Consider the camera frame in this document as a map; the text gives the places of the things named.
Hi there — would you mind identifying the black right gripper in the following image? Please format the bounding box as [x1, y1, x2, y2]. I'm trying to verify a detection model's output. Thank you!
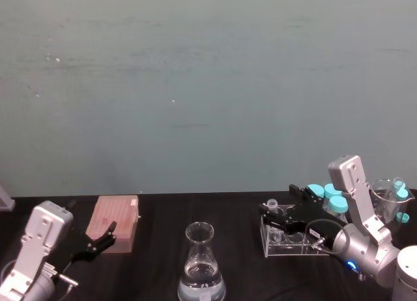
[259, 184, 345, 250]

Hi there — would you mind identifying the black table cloth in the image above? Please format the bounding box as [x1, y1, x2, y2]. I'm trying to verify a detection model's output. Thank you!
[0, 192, 417, 301]

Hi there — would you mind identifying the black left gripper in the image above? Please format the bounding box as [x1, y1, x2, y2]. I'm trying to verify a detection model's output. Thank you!
[48, 199, 118, 276]

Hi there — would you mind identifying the right gripper cable with plug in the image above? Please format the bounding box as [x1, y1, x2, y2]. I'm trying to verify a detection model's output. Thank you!
[305, 218, 347, 252]

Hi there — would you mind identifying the pink ribbed plastic box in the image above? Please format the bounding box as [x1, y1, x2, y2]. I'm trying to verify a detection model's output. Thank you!
[85, 195, 142, 254]

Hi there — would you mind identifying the glass beaker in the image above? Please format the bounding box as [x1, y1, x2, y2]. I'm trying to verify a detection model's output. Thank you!
[371, 177, 416, 237]

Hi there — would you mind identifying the clear plastic tube rack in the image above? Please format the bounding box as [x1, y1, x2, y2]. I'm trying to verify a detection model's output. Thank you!
[260, 203, 330, 258]

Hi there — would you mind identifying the glass conical flask with liquid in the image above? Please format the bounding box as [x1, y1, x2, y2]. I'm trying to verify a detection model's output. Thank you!
[177, 221, 227, 301]

